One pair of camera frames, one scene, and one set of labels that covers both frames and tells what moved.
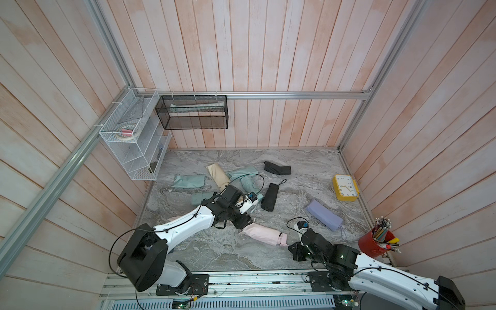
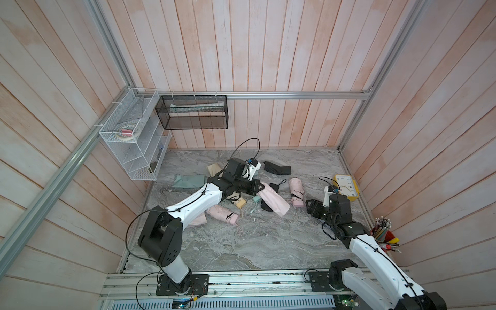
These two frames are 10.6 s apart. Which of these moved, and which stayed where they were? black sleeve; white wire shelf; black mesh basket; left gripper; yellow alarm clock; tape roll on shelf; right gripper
Moved: left gripper; right gripper
Stayed: black mesh basket; black sleeve; tape roll on shelf; yellow alarm clock; white wire shelf
